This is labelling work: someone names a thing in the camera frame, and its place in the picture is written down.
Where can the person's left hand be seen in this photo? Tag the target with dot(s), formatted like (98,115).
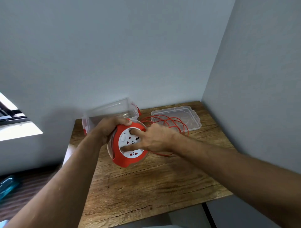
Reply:
(105,128)

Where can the person's right hand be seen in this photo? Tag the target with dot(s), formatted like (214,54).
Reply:
(157,139)

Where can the clear plastic storage box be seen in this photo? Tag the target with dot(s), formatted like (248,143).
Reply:
(110,109)

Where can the clear plastic box lid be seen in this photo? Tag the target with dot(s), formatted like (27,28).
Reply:
(192,122)

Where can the person's right forearm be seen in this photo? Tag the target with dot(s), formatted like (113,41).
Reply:
(235,171)

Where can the person's left forearm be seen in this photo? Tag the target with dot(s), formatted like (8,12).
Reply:
(61,188)

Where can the black metal table leg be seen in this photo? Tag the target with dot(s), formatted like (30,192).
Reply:
(208,216)

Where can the window with black bars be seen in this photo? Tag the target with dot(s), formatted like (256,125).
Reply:
(14,132)

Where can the brown textured mattress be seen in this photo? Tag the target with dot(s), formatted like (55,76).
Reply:
(25,195)

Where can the blue transparent bottle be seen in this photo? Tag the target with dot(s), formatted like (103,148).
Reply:
(7,188)

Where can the small light blue case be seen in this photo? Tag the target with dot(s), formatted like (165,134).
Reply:
(2,224)

